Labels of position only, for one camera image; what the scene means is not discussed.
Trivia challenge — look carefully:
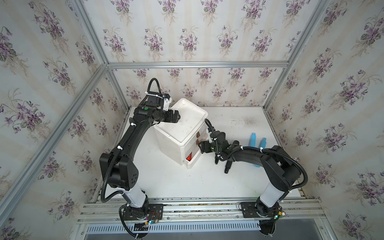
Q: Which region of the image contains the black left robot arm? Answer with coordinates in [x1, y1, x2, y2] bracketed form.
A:
[99, 78, 181, 215]

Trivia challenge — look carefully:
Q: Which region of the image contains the white plastic drawer cabinet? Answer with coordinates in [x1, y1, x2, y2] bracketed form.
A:
[154, 98, 209, 167]

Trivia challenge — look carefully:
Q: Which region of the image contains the aluminium mounting rail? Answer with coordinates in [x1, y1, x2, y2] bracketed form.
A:
[76, 198, 326, 224]

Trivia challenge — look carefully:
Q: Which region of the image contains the white slotted cable duct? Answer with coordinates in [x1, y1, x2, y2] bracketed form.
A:
[86, 220, 261, 235]

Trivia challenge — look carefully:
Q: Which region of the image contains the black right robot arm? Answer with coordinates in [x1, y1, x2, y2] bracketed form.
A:
[199, 119, 309, 219]

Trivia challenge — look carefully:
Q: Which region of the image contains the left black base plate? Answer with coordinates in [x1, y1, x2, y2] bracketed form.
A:
[120, 204, 164, 223]

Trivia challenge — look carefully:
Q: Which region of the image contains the white bottom drawer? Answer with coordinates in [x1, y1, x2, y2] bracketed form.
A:
[183, 147, 202, 170]

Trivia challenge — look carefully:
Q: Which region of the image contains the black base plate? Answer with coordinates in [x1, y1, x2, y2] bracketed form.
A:
[120, 204, 164, 223]
[239, 201, 284, 220]

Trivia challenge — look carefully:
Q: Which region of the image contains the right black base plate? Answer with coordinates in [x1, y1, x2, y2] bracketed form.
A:
[239, 201, 284, 220]

